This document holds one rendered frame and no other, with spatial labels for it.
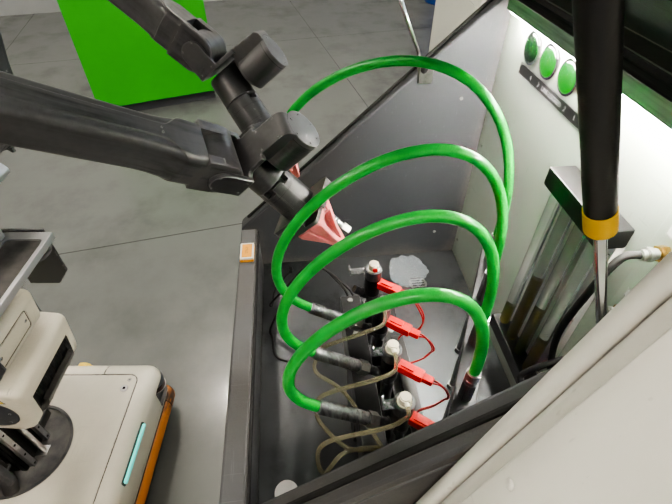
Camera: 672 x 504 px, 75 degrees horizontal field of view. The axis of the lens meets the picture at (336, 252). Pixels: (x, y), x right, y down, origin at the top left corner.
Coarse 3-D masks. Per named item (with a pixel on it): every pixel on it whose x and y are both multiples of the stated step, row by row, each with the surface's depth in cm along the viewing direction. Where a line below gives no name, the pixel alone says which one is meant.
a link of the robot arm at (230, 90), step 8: (232, 64) 70; (224, 72) 70; (232, 72) 71; (240, 72) 72; (216, 80) 71; (224, 80) 71; (232, 80) 71; (240, 80) 71; (248, 80) 71; (216, 88) 72; (224, 88) 71; (232, 88) 71; (240, 88) 71; (248, 88) 72; (224, 96) 71; (232, 96) 71; (224, 104) 73
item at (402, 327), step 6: (390, 318) 69; (396, 318) 68; (390, 324) 68; (396, 324) 68; (402, 324) 68; (408, 324) 68; (396, 330) 68; (402, 330) 68; (408, 330) 67; (414, 330) 67; (414, 336) 67
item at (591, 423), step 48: (624, 336) 27; (576, 384) 29; (624, 384) 25; (528, 432) 33; (576, 432) 28; (624, 432) 25; (480, 480) 38; (528, 480) 32; (576, 480) 28; (624, 480) 25
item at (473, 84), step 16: (352, 64) 60; (368, 64) 58; (384, 64) 58; (400, 64) 57; (416, 64) 57; (432, 64) 56; (448, 64) 56; (320, 80) 62; (336, 80) 61; (464, 80) 56; (304, 96) 64; (480, 96) 57; (496, 112) 58; (512, 160) 62; (512, 176) 63
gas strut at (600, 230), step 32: (576, 0) 17; (608, 0) 16; (576, 32) 18; (608, 32) 17; (576, 64) 19; (608, 64) 18; (608, 96) 19; (608, 128) 21; (608, 160) 22; (608, 192) 24; (608, 224) 25
